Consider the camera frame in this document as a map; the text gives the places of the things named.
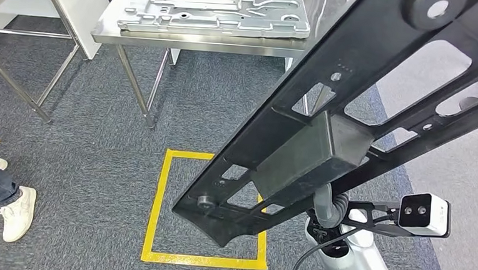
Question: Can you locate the black cable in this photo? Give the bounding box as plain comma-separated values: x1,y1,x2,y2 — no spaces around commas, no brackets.
289,223,363,270

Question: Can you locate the black camera bracket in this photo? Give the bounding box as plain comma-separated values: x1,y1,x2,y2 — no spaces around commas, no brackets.
343,199,404,239

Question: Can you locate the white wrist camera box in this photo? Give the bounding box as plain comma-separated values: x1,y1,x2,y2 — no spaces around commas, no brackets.
397,191,454,240

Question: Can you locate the black plastic panel part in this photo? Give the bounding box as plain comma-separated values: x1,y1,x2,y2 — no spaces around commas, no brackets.
169,0,478,264

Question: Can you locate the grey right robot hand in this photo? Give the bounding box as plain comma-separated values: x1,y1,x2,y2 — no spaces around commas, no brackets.
311,182,340,230

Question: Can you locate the stamped metal plate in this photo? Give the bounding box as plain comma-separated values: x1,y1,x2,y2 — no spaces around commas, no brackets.
116,0,313,44

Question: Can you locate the stainless steel workbench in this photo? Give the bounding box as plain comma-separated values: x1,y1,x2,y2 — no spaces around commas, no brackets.
84,0,347,142

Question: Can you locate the steel frame table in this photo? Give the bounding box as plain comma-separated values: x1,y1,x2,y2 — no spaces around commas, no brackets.
0,0,85,126

